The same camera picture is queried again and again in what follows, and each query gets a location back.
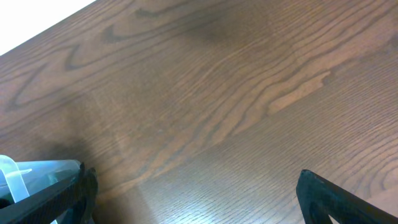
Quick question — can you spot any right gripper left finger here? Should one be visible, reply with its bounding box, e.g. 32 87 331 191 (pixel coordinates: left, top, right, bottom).
1 164 98 224

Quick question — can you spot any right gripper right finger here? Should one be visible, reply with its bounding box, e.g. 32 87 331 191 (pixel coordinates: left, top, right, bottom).
296 169 397 224

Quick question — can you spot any clear plastic storage bin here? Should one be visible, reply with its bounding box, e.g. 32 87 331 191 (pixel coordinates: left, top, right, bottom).
1 155 82 223

